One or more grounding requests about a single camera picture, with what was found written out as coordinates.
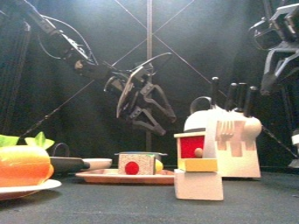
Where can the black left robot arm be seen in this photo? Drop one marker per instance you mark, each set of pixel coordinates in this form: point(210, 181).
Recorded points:
point(61, 43)

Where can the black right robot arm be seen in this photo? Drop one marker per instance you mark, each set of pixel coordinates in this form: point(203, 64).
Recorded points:
point(286, 17)

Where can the white toy kettle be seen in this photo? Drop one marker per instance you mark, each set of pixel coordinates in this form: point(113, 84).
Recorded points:
point(198, 119)

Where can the speckled cube red dot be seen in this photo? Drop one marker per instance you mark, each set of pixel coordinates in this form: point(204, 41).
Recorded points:
point(136, 164)

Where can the yellow toy lemon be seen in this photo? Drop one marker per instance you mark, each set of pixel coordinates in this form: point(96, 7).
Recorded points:
point(159, 165)

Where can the wooden toy spoon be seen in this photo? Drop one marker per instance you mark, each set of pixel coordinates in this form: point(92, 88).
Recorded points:
point(252, 129)

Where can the yellow wooden block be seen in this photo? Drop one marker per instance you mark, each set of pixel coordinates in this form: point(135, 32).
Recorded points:
point(198, 164)

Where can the pink tray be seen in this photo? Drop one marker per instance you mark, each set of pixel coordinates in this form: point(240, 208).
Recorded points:
point(116, 177)

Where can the wooden toy fork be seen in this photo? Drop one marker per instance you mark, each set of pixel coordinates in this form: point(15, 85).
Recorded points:
point(226, 134)

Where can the wooden toy spatula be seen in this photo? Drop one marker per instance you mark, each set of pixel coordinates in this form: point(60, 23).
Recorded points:
point(236, 140)

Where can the black frying pan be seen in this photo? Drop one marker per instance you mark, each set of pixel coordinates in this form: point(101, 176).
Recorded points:
point(65, 163)

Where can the white wooden knife block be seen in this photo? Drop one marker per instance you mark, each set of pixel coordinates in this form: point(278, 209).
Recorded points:
point(238, 162)

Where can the orange toy fruit green leaves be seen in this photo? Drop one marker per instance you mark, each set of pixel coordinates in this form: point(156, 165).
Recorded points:
point(24, 163)

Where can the white plate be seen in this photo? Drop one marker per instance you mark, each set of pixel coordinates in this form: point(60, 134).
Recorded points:
point(27, 188)

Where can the metal frame pole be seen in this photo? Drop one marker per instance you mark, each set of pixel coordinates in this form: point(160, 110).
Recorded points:
point(148, 32)

